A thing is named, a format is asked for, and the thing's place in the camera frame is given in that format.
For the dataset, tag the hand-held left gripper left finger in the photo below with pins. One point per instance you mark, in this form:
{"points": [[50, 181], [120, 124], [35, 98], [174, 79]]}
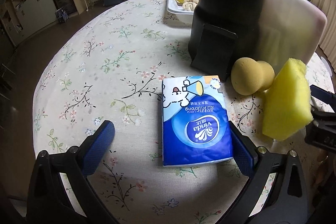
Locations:
{"points": [[98, 148]]}

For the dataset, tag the translucent plastic container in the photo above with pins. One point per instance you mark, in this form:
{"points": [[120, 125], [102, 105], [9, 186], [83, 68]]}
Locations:
{"points": [[288, 24]]}

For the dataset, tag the white plastic tray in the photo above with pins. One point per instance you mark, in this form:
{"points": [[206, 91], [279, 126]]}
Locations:
{"points": [[183, 19]]}

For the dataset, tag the blue tissue pack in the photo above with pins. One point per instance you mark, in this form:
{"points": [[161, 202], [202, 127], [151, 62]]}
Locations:
{"points": [[197, 121]]}

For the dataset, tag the black cylindrical container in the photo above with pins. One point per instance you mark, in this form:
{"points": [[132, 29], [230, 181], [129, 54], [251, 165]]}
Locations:
{"points": [[225, 3]]}

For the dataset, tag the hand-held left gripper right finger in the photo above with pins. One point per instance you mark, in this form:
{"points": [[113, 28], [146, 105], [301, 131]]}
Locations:
{"points": [[245, 154]]}

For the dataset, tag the white trash bin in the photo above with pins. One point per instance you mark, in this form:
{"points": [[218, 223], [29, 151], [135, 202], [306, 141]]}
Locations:
{"points": [[326, 61]]}

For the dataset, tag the large yellow sponge block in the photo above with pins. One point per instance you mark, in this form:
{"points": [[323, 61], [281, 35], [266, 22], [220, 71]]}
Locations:
{"points": [[286, 100]]}

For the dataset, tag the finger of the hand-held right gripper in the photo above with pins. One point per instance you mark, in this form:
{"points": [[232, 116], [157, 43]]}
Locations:
{"points": [[324, 95], [323, 132]]}

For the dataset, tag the floral tablecloth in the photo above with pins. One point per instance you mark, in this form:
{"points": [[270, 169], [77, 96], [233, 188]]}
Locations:
{"points": [[105, 82]]}

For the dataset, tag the tan gourd-shaped sponge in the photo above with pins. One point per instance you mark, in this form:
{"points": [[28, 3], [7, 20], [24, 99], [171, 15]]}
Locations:
{"points": [[246, 77]]}

